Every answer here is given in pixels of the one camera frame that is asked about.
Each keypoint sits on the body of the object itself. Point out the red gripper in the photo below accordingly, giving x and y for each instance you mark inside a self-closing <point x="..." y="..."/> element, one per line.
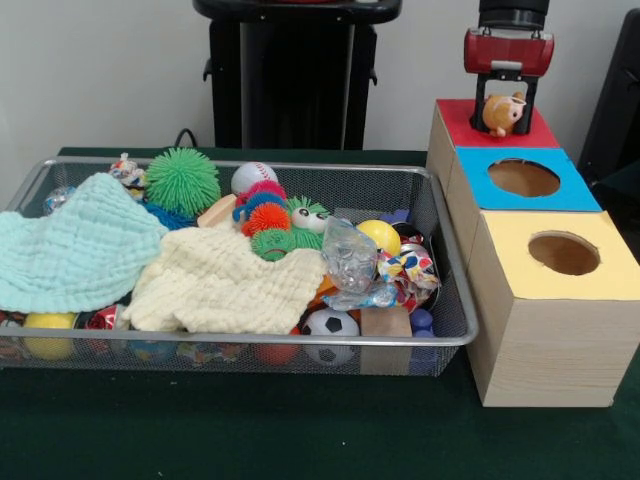
<point x="507" y="50"/>

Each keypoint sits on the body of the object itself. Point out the orange plush toy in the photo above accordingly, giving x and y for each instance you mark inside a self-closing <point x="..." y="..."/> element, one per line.
<point x="502" y="115"/>

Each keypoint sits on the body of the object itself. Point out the clear plastic bottle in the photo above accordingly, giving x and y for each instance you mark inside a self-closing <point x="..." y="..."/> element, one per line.
<point x="350" y="260"/>

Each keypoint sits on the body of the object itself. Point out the multicolour spiky caterpillar toy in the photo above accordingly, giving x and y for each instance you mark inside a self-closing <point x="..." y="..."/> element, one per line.
<point x="265" y="220"/>

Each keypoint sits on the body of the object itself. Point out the cream muslin cloth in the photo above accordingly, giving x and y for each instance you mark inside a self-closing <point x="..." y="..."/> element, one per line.
<point x="225" y="280"/>

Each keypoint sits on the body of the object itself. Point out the wooden box with three holes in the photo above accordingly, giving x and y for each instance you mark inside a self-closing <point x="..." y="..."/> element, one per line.
<point x="550" y="350"/>

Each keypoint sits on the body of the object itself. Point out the black upright panel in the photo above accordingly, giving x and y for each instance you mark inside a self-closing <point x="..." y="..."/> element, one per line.
<point x="617" y="100"/>

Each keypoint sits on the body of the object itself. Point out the yellow tennis-style ball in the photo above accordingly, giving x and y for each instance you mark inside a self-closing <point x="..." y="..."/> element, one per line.
<point x="382" y="235"/>

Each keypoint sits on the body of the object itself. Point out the crumpled colourful patterned paper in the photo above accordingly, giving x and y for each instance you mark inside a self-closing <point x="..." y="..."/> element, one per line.
<point x="407" y="272"/>

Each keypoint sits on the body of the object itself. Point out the white baseball with red stitching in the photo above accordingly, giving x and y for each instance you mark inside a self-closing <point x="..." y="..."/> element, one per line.
<point x="250" y="176"/>

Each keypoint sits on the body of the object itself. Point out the small black and white football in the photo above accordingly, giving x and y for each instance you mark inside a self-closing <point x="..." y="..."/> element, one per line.
<point x="330" y="327"/>

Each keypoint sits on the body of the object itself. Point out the dark green table cloth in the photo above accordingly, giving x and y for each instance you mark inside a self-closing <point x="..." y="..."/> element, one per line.
<point x="300" y="430"/>

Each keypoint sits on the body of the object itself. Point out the mint green muslin cloth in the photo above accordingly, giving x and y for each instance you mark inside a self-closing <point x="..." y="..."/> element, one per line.
<point x="65" y="250"/>

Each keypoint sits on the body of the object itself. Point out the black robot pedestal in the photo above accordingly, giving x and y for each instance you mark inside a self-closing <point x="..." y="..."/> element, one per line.
<point x="300" y="75"/>

